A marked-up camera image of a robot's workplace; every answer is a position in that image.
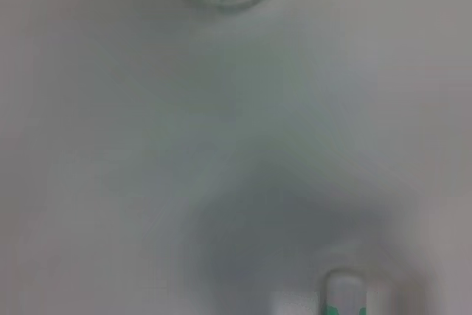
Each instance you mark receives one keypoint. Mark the mint green utility knife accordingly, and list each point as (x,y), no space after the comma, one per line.
(343,289)

